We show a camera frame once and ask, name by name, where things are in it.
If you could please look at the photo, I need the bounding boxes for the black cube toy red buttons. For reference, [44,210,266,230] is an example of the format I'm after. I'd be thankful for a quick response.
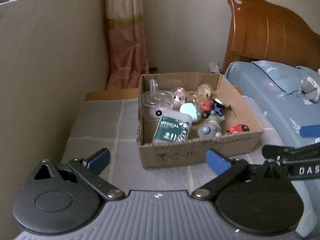
[201,98,230,119]

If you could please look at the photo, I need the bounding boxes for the clear plastic dome container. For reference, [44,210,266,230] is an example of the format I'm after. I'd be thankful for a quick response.
[142,79,174,120]

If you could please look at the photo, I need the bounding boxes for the blue floral bed sheet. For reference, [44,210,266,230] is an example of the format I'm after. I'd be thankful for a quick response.
[225,61,319,147]

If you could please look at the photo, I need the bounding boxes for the grey elephant toy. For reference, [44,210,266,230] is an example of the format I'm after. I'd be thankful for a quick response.
[197,111,226,139]

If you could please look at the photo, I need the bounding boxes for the red toy car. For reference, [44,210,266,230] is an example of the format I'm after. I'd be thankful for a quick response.
[226,124,249,133]

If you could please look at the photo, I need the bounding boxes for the grey plush toy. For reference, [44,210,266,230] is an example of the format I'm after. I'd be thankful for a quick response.
[300,77,320,102]

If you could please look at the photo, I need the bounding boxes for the blue floral pillow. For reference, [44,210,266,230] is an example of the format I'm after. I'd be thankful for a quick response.
[252,60,311,94]

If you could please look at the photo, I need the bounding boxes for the brown cardboard box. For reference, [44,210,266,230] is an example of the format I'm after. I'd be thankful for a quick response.
[137,73,264,169]

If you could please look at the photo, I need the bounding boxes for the green white medical wipes pack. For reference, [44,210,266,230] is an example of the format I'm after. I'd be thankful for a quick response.
[152,110,192,144]

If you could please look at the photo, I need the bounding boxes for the light blue round case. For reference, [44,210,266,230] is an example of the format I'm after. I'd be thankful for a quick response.
[179,103,202,124]

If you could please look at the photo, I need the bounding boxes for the jar of golden capsules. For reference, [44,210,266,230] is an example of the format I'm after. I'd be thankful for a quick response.
[186,83,213,107]

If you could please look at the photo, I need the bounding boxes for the pink pig figurine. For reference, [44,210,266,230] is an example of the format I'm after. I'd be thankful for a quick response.
[173,87,187,110]

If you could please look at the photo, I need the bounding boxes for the orange wooden headboard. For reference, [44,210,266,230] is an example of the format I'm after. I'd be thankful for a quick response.
[222,0,319,73]

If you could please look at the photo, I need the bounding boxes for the pink patterned curtain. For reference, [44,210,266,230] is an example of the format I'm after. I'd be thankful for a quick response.
[105,0,149,89]

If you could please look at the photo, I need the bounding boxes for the white wall charger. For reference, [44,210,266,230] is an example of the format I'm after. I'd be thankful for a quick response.
[209,62,220,74]

